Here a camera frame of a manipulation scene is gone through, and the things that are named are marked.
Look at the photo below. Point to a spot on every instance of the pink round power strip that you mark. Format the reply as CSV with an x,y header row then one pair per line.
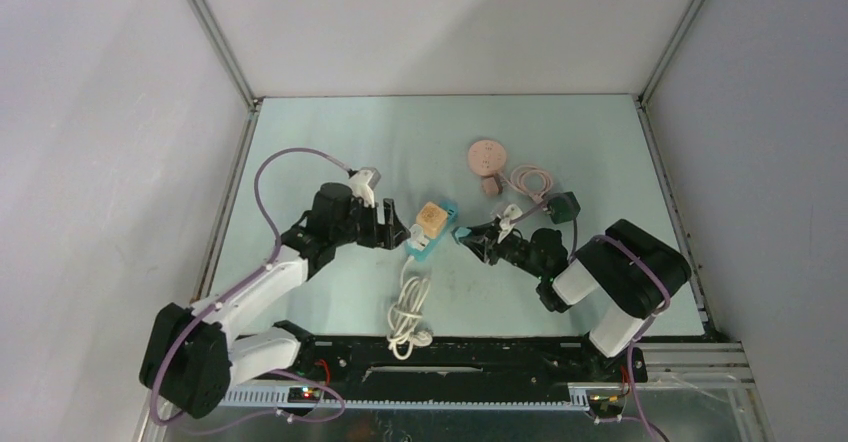
x,y
486,157

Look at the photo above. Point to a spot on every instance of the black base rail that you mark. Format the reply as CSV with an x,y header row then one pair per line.
x,y
473,368

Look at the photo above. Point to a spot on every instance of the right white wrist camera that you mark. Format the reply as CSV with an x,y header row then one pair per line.
x,y
506,217

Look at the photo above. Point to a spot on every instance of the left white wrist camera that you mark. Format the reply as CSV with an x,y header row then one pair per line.
x,y
362,183

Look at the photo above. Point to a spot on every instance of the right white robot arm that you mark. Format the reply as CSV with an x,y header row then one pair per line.
x,y
636,270

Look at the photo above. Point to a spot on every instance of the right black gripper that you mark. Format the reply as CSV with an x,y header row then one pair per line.
x,y
489,246

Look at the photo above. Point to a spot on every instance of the beige cube adapter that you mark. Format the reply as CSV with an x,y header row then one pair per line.
x,y
432,219

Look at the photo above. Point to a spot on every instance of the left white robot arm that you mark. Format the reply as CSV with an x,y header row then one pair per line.
x,y
196,354

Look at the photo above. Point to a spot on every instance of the teal power strip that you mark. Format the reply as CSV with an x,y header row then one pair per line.
x,y
418,246

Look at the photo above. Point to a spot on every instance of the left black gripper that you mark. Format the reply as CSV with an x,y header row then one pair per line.
x,y
379,233

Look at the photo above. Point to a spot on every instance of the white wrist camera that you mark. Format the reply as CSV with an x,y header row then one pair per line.
x,y
506,217
362,183

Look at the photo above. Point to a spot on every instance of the grey cable duct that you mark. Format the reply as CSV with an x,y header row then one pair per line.
x,y
298,397

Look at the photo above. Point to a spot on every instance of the dark green cube socket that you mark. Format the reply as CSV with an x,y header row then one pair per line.
x,y
562,207

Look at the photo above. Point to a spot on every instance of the pink brown plug adapter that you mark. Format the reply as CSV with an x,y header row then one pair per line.
x,y
492,186

